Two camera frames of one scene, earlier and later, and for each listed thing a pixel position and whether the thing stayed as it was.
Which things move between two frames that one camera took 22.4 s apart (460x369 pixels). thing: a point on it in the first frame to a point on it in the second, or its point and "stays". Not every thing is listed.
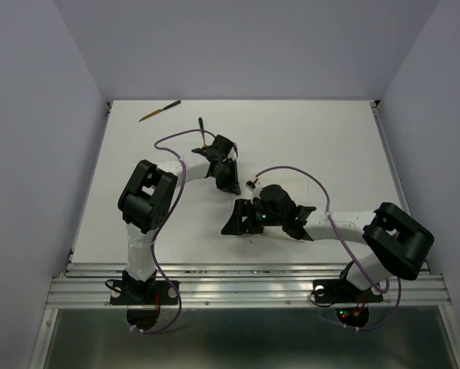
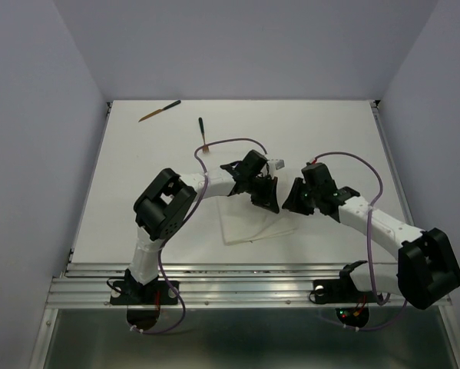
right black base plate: (342, 291) stays
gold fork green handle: (200, 121) stays
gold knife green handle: (170, 105) stays
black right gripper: (243, 208) to (292, 201)
